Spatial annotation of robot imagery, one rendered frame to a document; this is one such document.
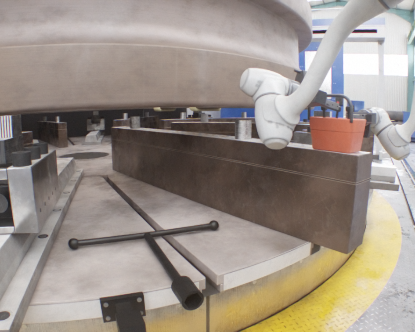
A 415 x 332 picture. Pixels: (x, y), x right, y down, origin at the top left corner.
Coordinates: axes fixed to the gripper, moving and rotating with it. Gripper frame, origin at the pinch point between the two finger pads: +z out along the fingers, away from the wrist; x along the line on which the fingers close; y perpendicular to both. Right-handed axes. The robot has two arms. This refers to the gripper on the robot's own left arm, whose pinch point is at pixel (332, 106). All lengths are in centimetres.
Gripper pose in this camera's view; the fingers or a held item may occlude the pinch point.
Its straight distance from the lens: 126.3
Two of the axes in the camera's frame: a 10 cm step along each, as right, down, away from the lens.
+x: 2.9, 0.9, -9.5
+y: -1.7, 9.8, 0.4
